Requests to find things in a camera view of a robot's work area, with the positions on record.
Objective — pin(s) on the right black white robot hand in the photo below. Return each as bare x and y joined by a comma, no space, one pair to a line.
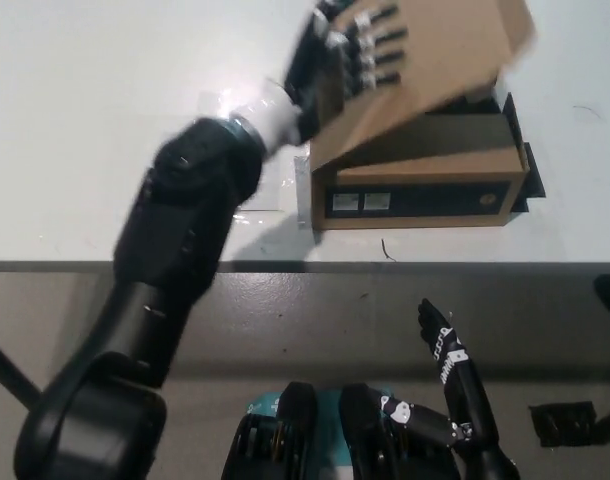
465,395

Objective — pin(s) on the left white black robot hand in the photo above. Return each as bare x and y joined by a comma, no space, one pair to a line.
320,65

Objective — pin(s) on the brown cardboard storage box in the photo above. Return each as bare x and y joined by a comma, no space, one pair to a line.
420,165

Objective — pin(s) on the black floor tape patch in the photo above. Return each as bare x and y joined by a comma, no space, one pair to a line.
560,422

